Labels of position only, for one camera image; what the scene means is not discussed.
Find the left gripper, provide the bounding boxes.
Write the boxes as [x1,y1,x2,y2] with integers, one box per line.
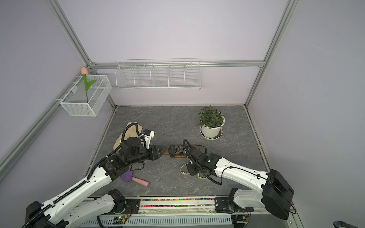
[128,144,167,165]

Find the chunky black watch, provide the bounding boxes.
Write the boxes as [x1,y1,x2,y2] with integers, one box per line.
[168,145,177,157]

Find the slim black watch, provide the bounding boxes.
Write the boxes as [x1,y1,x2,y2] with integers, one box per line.
[177,145,184,156]

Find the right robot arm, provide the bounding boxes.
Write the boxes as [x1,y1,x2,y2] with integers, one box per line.
[182,139,295,220]

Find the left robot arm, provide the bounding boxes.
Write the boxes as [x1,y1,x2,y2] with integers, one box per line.
[23,123,163,228]

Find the beige watch right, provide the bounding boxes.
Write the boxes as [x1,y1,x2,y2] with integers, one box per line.
[197,173,207,180]

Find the wooden watch stand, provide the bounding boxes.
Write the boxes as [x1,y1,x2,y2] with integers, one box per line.
[162,145,187,159]

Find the beige work glove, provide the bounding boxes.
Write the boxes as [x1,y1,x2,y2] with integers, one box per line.
[113,123,143,150]

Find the purple pink brush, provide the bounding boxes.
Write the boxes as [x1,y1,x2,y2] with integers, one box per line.
[120,170,149,187]

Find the potted green plant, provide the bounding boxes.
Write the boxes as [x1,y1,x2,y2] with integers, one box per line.
[199,105,225,140]

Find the white mesh box basket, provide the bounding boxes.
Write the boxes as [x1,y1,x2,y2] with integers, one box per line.
[60,75,112,117]

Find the artificial pink tulip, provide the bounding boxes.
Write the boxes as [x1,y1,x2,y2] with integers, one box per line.
[81,67,96,103]

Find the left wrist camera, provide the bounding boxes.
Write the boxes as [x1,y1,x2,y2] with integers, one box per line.
[141,129,155,149]

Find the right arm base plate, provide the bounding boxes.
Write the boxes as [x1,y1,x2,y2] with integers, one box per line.
[214,197,254,214]

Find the white vented cable duct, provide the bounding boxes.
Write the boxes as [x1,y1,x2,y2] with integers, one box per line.
[79,215,233,228]

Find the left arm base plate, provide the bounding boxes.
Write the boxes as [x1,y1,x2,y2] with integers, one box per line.
[112,198,141,215]

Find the white wire shelf basket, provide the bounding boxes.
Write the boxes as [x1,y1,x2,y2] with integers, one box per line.
[116,59,202,90]

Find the aluminium frame profiles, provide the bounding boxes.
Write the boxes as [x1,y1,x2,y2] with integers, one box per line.
[1,1,298,181]

